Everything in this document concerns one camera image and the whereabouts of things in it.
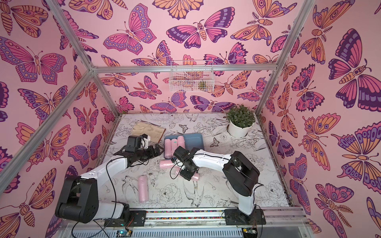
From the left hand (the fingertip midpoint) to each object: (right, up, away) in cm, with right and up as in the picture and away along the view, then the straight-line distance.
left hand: (160, 150), depth 89 cm
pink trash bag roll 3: (+12, +4, +9) cm, 15 cm away
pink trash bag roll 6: (-8, -18, -7) cm, 21 cm away
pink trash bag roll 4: (+3, 0, +7) cm, 8 cm away
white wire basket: (+19, +47, +6) cm, 51 cm away
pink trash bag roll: (+4, -8, -2) cm, 9 cm away
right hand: (+15, -14, -3) cm, 21 cm away
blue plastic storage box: (+21, +5, +16) cm, 26 cm away
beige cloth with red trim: (-9, +10, +20) cm, 24 cm away
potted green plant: (+50, +20, +3) cm, 53 cm away
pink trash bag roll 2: (+11, -8, -11) cm, 18 cm away
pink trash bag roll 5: (+7, +2, +8) cm, 11 cm away
